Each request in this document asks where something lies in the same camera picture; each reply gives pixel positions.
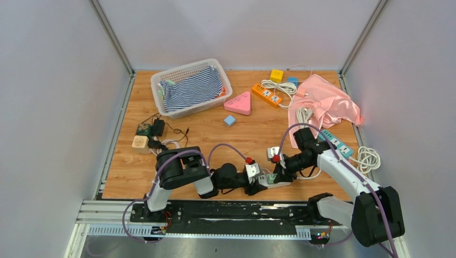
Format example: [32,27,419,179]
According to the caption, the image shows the blue plug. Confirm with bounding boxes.
[224,115,237,127]

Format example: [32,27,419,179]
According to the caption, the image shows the thin black cable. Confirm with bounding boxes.
[140,112,190,151]

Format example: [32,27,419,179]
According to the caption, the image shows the white coiled cable right edge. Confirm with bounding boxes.
[351,146,381,174]

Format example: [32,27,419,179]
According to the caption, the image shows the teal power strip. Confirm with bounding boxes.
[318,130,353,159]

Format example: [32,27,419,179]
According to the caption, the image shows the yellow cube socket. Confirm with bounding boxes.
[269,69,284,83]

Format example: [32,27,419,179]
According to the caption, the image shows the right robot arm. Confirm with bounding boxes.
[267,123,405,247]

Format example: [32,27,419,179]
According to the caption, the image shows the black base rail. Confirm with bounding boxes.
[127,200,337,237]

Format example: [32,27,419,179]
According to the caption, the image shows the white plastic basket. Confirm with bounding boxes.
[151,59,233,119]

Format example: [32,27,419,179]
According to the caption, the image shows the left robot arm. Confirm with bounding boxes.
[144,147,268,222]

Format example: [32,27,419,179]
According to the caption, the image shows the small blue cube socket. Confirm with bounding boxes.
[287,77,299,87]

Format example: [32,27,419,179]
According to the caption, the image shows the beige wooden cube socket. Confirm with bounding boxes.
[132,135,151,154]

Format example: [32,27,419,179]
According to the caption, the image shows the white coiled cable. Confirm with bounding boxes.
[151,139,182,155]

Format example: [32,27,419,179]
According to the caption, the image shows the white cable bundle by orange strip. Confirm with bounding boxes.
[261,78,298,110]

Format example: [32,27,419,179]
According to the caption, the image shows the white cable coil on cloth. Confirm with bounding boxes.
[295,107,314,126]

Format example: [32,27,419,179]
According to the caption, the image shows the green plug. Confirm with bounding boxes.
[267,173,277,185]

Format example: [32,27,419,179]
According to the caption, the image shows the green patterned cube socket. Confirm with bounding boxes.
[136,123,153,137]

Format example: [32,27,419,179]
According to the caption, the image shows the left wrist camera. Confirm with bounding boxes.
[245,163,262,180]

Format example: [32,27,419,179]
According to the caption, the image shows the white power strip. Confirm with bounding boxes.
[257,174,291,189]

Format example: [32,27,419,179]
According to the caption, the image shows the pink triangular power strip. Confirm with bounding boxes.
[223,91,252,116]

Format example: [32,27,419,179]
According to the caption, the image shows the blue white striped cloth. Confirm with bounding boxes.
[158,66,226,112]

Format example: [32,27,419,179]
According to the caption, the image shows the pink cloth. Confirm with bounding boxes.
[288,74,364,129]

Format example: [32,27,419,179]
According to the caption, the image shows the orange power strip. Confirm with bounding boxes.
[252,84,282,108]

